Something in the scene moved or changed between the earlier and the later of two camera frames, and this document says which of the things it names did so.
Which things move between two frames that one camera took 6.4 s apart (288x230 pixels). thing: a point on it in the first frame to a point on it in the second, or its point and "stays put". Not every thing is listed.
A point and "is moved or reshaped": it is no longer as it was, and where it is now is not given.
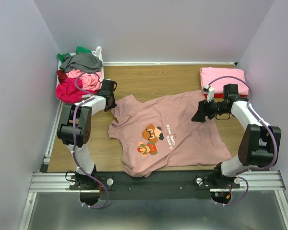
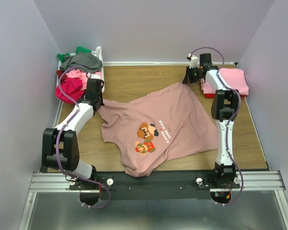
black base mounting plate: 169,185 stays put
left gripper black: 110,101 to 97,103
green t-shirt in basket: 62,57 stays put
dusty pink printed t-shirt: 160,135 is moved or reshaped
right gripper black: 205,108 to 188,76
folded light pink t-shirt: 218,77 stays put
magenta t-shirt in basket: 70,91 stays put
